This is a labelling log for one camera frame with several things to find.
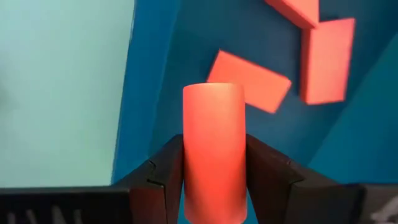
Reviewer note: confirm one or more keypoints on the orange triangle block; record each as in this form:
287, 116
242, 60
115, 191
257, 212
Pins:
295, 12

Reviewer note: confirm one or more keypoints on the green table mat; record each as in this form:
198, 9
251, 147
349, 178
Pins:
56, 93

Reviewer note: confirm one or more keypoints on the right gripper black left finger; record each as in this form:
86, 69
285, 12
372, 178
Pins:
158, 186

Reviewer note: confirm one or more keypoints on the blue plastic bin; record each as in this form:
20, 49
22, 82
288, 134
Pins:
186, 40

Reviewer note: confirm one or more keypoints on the orange rectangular block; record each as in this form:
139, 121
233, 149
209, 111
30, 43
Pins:
252, 77
326, 62

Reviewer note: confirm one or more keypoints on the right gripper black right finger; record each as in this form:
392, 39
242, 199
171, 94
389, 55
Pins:
273, 193

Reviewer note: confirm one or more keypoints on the orange cylinder block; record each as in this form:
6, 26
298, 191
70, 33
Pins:
214, 149

